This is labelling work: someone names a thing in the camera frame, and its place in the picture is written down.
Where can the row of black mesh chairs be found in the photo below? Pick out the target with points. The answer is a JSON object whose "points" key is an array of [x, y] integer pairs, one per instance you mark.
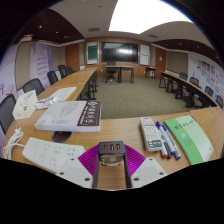
{"points": [[33, 85], [209, 90]]}

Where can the group of colourful wall posters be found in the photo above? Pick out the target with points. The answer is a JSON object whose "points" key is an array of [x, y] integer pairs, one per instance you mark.
{"points": [[211, 75]]}

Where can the brown wooden door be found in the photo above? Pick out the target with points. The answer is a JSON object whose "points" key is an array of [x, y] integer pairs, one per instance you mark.
{"points": [[72, 56], [160, 59]]}

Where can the white and blue plastic packet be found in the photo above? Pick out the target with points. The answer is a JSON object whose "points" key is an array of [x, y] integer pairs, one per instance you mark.
{"points": [[45, 103]]}

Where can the red-tipped white marker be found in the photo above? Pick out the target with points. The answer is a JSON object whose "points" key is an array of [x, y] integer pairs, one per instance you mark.
{"points": [[164, 154]]}

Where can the white cardboard box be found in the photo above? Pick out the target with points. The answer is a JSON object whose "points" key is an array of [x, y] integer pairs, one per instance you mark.
{"points": [[24, 105]]}

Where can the plain white whiteboard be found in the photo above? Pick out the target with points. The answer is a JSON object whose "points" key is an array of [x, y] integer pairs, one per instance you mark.
{"points": [[144, 54]]}

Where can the wooden desk with black legs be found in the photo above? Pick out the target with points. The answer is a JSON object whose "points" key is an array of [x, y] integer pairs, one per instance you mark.
{"points": [[121, 67]]}

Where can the white power strip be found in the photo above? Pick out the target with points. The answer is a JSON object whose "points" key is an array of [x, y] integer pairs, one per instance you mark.
{"points": [[50, 153]]}

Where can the white book with maroon spine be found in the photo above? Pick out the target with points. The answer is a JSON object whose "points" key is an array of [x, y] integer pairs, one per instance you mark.
{"points": [[66, 115]]}

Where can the small wooden side table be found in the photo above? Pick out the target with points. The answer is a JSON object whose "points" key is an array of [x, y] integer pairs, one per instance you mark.
{"points": [[150, 68]]}

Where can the whiteboard with green sheet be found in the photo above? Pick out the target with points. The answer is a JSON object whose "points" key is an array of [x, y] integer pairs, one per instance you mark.
{"points": [[92, 52]]}

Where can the long wooden conference table row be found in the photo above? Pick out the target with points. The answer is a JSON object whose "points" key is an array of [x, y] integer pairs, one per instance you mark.
{"points": [[186, 85]]}

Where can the white printed paper sheet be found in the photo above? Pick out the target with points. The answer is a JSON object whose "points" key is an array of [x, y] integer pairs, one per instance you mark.
{"points": [[63, 93]]}

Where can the dark round table grommet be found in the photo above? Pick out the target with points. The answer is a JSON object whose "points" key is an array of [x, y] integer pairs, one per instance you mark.
{"points": [[61, 136]]}

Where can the wide purple wall banner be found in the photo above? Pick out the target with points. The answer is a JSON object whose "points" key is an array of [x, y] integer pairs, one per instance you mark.
{"points": [[8, 73]]}

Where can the large black wall screen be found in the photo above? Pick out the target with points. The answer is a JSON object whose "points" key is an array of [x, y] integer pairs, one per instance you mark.
{"points": [[119, 52]]}

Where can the large white ceiling light panel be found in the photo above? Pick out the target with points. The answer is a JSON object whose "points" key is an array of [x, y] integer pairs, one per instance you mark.
{"points": [[146, 15]]}

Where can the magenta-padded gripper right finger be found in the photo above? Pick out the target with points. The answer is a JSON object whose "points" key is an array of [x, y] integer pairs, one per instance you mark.
{"points": [[148, 171]]}

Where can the narrow purple wall banner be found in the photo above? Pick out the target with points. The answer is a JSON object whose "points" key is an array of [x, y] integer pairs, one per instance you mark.
{"points": [[40, 60]]}

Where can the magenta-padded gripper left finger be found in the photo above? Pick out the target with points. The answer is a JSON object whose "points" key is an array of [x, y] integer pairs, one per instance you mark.
{"points": [[73, 171]]}

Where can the black office chair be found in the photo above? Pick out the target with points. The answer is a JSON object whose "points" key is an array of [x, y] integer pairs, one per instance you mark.
{"points": [[111, 64]]}

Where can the green booklet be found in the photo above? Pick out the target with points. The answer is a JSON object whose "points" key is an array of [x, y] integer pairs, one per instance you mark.
{"points": [[190, 138]]}

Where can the white calculator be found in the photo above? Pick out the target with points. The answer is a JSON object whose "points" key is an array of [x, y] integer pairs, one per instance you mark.
{"points": [[150, 133]]}

